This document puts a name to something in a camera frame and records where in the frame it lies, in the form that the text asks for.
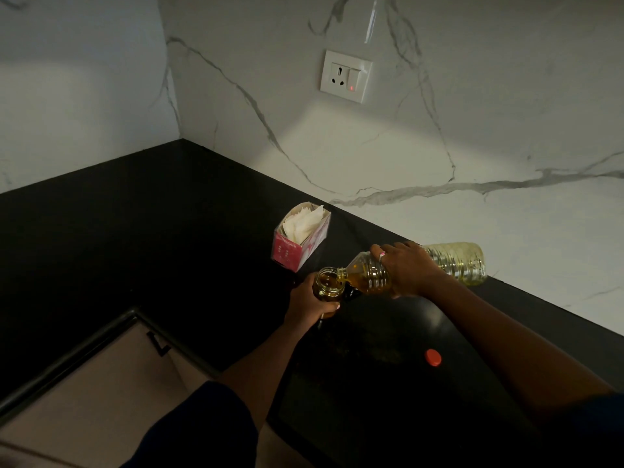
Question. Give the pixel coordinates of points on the white tissues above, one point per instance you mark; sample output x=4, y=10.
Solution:
x=303, y=225

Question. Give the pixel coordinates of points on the red bottle cap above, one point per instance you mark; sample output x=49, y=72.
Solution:
x=433, y=357

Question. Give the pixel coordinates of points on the person's right hand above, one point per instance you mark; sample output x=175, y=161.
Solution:
x=408, y=270

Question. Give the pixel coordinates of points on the pink tissue box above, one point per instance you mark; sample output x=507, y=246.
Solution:
x=289, y=256

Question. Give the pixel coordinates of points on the blue right shirt sleeve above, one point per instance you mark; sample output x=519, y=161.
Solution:
x=602, y=436

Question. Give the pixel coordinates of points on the black countertop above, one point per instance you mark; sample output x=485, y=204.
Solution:
x=122, y=238

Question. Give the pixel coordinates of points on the white wall socket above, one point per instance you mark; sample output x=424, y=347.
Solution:
x=345, y=76

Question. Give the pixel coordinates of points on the beige lower cabinet front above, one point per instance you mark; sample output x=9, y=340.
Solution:
x=97, y=409

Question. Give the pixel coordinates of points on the clear tape strip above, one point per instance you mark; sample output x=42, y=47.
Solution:
x=371, y=19

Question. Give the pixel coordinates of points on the large clear plastic oil bottle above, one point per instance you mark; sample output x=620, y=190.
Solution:
x=460, y=265

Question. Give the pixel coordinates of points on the person's right forearm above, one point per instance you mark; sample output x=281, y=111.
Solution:
x=524, y=353

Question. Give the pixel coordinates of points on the small glass oil dispenser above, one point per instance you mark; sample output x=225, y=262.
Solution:
x=328, y=291

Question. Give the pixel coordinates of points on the person's left hand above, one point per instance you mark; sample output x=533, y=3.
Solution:
x=303, y=306

